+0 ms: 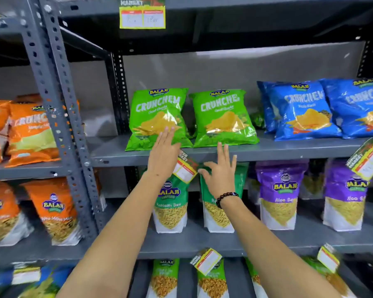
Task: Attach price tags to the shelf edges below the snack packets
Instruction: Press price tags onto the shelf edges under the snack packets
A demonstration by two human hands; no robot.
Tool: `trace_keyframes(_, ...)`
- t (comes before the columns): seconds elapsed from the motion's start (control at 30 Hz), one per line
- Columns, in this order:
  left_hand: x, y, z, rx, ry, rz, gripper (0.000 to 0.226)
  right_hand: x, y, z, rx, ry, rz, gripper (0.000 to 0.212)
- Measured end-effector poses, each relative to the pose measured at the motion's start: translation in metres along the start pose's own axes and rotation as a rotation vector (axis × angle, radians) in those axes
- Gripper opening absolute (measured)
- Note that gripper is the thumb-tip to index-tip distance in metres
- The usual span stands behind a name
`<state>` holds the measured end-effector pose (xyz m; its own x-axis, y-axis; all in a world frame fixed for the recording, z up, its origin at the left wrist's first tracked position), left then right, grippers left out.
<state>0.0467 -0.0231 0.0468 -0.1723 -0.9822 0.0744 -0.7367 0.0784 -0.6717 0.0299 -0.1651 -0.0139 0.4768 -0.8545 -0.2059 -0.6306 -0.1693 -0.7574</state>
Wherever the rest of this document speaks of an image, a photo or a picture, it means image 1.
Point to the green chips bag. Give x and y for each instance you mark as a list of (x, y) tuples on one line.
[(155, 114), (223, 117)]

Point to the person's right hand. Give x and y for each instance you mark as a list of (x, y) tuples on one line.
[(221, 179)]

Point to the person's left forearm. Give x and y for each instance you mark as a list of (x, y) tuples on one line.
[(118, 238)]

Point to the person's left hand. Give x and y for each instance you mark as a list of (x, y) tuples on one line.
[(163, 158)]

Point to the person's right middle finger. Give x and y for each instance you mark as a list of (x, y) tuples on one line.
[(226, 155)]

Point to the person's right forearm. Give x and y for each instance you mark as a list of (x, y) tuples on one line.
[(267, 251)]

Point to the blue chips bag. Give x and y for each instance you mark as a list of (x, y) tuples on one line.
[(301, 111), (357, 105)]

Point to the yellow shelf price label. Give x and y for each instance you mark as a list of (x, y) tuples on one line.
[(26, 274), (368, 158), (142, 15), (329, 259), (186, 169), (206, 261)]

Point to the purple snack pouch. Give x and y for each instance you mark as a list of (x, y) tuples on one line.
[(345, 198), (314, 183), (279, 195)]

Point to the person's right thumb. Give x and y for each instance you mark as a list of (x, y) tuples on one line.
[(204, 174)]

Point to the green snack pouch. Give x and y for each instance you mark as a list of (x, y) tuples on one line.
[(171, 207), (255, 276), (213, 285), (164, 279), (213, 214), (335, 279)]

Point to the orange snack pouch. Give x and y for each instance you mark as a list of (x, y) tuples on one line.
[(3, 214), (100, 189), (54, 207)]

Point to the person's left thumb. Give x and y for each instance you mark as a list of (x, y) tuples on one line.
[(177, 149)]

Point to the grey metal shelf rack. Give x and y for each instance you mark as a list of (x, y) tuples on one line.
[(267, 149), (25, 171)]

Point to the blue and green snack packet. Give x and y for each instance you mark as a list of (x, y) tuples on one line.
[(49, 283)]

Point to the small green packet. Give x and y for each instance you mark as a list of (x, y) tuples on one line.
[(257, 120)]

